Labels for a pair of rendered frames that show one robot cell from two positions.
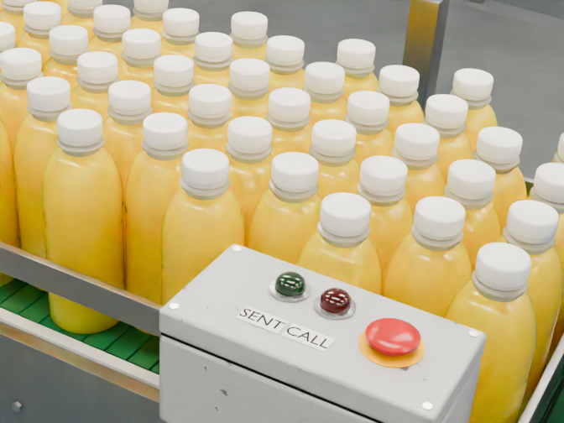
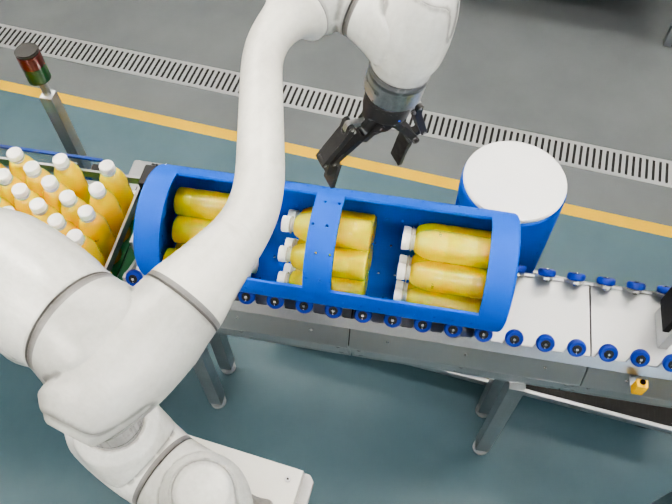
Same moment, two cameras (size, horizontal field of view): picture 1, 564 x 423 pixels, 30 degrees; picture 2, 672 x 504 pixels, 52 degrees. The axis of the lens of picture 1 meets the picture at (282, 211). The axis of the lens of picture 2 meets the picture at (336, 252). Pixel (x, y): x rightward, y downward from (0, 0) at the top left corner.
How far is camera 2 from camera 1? 120 cm
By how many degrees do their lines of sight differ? 28
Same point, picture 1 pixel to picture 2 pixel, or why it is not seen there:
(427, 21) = (50, 105)
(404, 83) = (33, 171)
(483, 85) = (62, 163)
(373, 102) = (20, 190)
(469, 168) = (54, 218)
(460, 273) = not seen: hidden behind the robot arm
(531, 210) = (73, 234)
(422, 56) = (56, 116)
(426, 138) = (39, 206)
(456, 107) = (51, 182)
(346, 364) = not seen: hidden behind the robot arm
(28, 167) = not seen: outside the picture
